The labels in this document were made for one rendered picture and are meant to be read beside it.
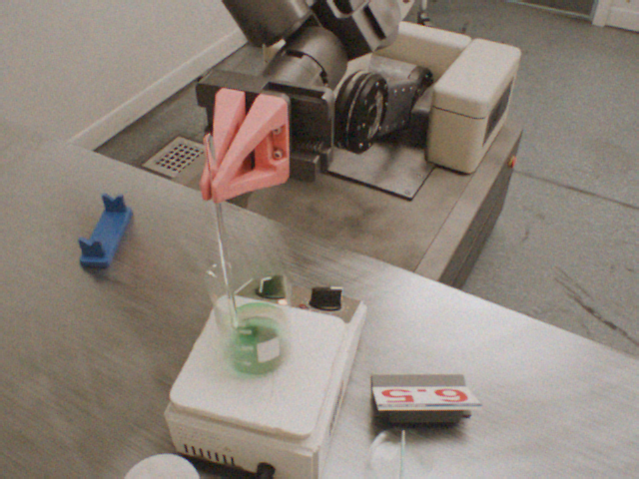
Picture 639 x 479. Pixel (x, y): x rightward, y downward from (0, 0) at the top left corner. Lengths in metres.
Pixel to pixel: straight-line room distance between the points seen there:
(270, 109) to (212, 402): 0.23
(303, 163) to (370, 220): 0.92
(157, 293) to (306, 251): 0.18
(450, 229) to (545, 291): 0.51
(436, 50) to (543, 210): 0.69
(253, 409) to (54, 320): 0.29
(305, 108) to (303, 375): 0.21
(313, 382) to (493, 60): 1.18
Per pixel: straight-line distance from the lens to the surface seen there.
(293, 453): 0.51
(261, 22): 0.51
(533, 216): 2.04
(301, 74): 0.48
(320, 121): 0.45
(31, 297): 0.75
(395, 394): 0.59
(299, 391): 0.50
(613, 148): 2.47
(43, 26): 2.12
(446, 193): 1.46
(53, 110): 2.20
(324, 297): 0.60
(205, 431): 0.52
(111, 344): 0.68
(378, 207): 1.40
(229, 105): 0.43
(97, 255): 0.75
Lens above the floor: 1.26
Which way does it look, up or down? 42 degrees down
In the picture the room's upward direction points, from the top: straight up
